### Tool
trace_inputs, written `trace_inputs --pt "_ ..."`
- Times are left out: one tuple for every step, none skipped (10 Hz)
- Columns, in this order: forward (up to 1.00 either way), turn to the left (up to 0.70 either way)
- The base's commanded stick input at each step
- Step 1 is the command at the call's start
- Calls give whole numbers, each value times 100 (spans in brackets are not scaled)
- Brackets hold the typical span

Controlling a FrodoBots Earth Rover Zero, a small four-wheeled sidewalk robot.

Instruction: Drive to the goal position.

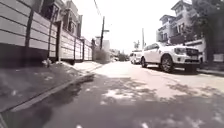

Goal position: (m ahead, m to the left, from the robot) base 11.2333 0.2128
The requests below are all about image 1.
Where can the grey concrete road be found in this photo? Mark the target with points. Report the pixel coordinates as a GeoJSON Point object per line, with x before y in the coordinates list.
{"type": "Point", "coordinates": [140, 106]}

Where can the dark leafy tree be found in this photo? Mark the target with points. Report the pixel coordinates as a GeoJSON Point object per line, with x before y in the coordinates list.
{"type": "Point", "coordinates": [210, 23]}

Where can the utility pole with crossarm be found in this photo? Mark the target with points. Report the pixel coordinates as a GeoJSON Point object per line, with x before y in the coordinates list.
{"type": "Point", "coordinates": [102, 33]}

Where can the raised concrete kerb strip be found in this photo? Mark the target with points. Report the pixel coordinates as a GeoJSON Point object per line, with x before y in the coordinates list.
{"type": "Point", "coordinates": [210, 71]}

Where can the roadside bush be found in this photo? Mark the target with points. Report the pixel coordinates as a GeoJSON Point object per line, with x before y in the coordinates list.
{"type": "Point", "coordinates": [101, 56]}

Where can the pale panelled fence wall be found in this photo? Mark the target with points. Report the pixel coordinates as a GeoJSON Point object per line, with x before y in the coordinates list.
{"type": "Point", "coordinates": [40, 36]}

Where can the white car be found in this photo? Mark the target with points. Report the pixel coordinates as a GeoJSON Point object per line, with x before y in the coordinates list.
{"type": "Point", "coordinates": [135, 56]}

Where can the multi-storey house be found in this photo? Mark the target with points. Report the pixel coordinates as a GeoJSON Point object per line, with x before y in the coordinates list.
{"type": "Point", "coordinates": [63, 16]}

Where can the grey concrete sidewalk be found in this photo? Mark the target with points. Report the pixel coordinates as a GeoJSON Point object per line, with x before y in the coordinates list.
{"type": "Point", "coordinates": [30, 80]}

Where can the thin utility pole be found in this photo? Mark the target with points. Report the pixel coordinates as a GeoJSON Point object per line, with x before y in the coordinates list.
{"type": "Point", "coordinates": [143, 38]}

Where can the pale multi-storey buildings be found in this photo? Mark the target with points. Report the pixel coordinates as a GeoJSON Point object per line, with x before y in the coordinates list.
{"type": "Point", "coordinates": [173, 23]}

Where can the white suv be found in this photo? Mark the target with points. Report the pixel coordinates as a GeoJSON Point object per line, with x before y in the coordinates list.
{"type": "Point", "coordinates": [166, 55]}

